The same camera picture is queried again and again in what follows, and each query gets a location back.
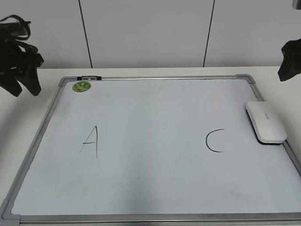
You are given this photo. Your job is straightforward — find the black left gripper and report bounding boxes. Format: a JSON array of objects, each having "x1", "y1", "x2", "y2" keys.
[{"x1": 0, "y1": 22, "x2": 44, "y2": 97}]

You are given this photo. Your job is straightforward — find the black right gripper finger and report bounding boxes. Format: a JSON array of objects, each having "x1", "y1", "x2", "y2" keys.
[{"x1": 278, "y1": 39, "x2": 301, "y2": 81}]

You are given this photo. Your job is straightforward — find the white whiteboard eraser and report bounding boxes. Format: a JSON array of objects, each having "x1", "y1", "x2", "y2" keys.
[{"x1": 246, "y1": 101, "x2": 287, "y2": 145}]

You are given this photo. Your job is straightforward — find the green round magnet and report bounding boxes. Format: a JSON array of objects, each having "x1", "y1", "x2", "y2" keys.
[{"x1": 72, "y1": 81, "x2": 92, "y2": 93}]

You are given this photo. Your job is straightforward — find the white magnetic whiteboard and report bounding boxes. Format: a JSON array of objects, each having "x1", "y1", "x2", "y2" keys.
[{"x1": 0, "y1": 74, "x2": 301, "y2": 226}]

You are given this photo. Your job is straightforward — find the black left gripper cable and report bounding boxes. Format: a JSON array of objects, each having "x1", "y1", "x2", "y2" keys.
[{"x1": 0, "y1": 15, "x2": 38, "y2": 54}]

